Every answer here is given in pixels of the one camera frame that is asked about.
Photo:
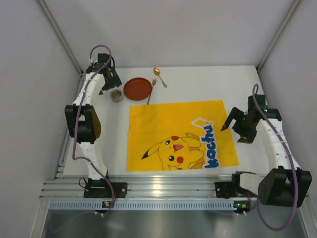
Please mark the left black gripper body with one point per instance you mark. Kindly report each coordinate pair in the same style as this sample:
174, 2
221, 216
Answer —
112, 81

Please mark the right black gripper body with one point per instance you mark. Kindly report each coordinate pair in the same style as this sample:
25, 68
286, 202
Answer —
242, 123

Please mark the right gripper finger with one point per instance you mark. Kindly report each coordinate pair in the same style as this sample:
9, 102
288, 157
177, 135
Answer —
244, 140
233, 115

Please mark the yellow Pikachu placemat cloth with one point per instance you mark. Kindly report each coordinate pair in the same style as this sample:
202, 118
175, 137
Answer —
179, 137

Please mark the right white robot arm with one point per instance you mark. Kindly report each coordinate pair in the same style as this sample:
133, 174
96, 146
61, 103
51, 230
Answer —
285, 181

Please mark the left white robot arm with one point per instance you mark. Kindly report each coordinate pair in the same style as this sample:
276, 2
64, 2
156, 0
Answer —
82, 120

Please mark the red round plate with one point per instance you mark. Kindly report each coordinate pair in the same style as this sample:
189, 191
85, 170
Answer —
137, 89

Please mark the gold fork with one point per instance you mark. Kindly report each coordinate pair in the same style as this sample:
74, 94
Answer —
154, 81

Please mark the gold spoon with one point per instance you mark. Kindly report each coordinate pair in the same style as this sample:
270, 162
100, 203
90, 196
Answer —
157, 73

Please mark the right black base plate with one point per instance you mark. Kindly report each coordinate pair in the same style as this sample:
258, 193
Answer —
225, 189

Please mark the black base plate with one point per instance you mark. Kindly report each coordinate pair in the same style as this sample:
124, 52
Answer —
104, 191
225, 189

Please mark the left aluminium frame post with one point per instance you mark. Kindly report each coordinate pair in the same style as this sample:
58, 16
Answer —
59, 34

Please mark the aluminium frame post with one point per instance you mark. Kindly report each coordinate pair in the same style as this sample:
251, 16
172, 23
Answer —
59, 34
279, 33

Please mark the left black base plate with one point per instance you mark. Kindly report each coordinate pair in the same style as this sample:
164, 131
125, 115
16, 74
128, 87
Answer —
104, 191

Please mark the aluminium mounting rail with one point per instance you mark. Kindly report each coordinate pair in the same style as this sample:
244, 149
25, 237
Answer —
143, 187

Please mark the slotted grey cable duct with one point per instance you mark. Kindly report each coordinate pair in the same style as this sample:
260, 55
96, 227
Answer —
217, 205

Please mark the right aluminium frame post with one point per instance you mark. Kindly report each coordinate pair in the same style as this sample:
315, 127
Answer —
279, 33

